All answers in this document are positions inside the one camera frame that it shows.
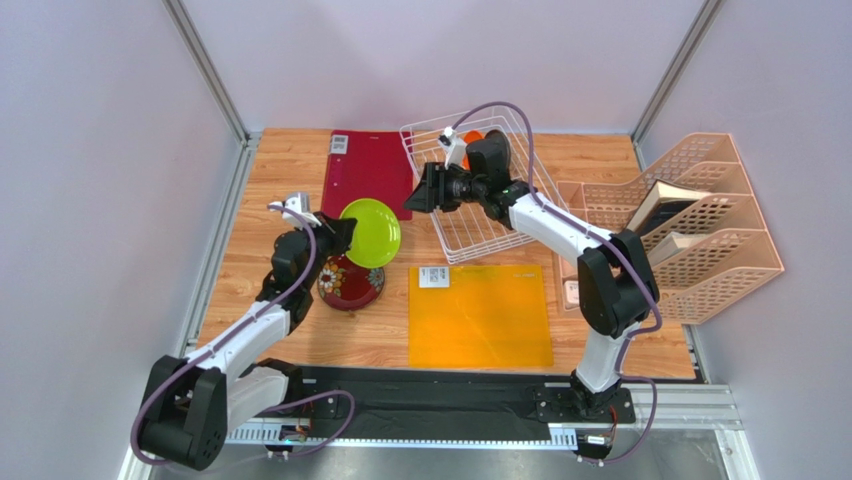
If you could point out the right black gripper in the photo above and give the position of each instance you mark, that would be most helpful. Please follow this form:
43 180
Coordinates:
433 191

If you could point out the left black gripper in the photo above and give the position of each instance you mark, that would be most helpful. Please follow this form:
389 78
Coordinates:
338 231

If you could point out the green plastic plate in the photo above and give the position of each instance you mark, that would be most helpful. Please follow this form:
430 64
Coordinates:
377 235

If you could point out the red floral plate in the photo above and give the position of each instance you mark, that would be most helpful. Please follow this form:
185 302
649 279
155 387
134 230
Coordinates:
346 286

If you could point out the white wire dish rack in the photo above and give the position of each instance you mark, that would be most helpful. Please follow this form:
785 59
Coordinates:
467 233

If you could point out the orange plastic plate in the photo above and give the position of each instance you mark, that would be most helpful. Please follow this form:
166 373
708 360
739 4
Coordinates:
469 138

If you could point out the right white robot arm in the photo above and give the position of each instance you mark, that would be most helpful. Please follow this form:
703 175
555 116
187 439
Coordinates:
616 284

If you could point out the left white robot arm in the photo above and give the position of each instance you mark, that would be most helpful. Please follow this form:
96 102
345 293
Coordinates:
192 403

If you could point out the red mat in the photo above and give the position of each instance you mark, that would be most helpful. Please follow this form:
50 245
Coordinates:
376 166

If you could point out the white barcode label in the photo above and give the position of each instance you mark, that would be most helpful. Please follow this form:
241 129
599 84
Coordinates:
431 277

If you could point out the white label on red mat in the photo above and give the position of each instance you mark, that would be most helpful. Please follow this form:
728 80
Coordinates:
338 144

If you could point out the dark grey plate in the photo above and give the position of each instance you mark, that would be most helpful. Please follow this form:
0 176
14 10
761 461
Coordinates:
502 141

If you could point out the orange mat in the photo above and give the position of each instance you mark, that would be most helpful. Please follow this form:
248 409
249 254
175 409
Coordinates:
491 317

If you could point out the small beige tray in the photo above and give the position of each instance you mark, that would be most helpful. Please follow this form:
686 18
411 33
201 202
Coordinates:
566 280

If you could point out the black cover book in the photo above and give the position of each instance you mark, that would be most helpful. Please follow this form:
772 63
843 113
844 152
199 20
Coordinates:
663 202

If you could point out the tan book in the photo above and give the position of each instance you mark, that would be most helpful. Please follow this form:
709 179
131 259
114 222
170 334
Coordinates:
673 244

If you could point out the beige plastic file organizer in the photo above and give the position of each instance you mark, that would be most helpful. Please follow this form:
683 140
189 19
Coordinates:
739 254

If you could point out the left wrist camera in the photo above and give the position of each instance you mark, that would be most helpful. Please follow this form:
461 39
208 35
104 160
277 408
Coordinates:
295 209

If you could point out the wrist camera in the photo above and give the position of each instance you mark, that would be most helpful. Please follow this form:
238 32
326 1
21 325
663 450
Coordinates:
454 147
295 209

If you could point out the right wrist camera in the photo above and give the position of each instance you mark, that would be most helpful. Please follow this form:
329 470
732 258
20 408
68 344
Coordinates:
454 147

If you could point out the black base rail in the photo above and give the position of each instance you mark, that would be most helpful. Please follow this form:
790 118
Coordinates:
425 405

